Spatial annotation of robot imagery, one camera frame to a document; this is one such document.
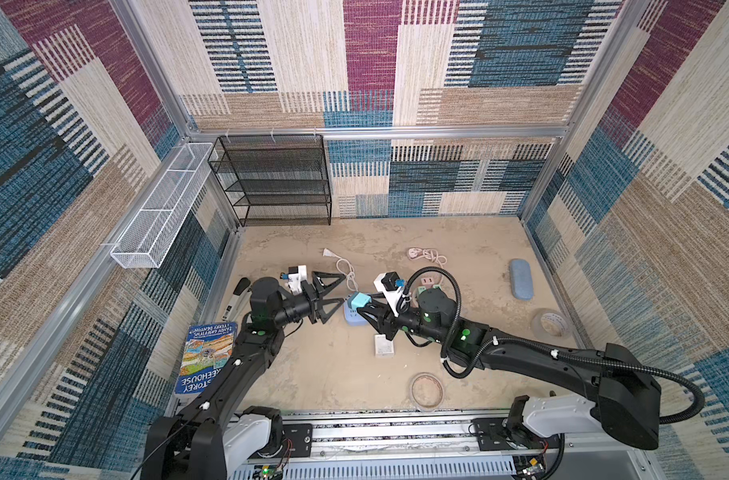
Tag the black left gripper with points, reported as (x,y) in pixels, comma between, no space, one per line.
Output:
(312,303)

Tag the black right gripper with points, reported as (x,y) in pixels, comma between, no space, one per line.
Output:
(383,321)

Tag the teal charger with black cable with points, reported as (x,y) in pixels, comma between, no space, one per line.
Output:
(359,300)

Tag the white square charger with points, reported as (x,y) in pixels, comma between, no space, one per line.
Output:
(384,348)

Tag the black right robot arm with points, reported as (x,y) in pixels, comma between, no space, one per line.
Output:
(608,390)

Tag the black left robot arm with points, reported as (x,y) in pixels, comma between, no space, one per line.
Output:
(208,439)

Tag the blue square power strip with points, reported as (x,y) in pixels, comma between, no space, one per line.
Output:
(352,317)

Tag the black grey stapler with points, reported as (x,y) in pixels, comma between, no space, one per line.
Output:
(239,297)

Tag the clear tape roll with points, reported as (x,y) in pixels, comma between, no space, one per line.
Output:
(426,392)

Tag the blue children's book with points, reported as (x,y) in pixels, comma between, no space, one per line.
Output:
(206,351)

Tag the blue fabric glasses case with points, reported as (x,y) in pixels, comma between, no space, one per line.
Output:
(521,279)

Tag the transparent tape roll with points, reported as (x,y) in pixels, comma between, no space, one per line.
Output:
(551,325)

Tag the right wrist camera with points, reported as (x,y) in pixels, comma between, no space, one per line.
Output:
(394,290)

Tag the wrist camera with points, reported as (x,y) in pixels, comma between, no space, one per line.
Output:
(394,290)
(294,277)

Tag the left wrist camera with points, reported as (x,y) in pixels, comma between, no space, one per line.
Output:
(294,277)

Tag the black wire shelf rack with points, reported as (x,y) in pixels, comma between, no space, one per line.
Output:
(274,180)

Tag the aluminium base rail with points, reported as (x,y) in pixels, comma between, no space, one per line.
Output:
(445,444)

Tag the white wire wall basket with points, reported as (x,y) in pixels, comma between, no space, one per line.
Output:
(147,240)

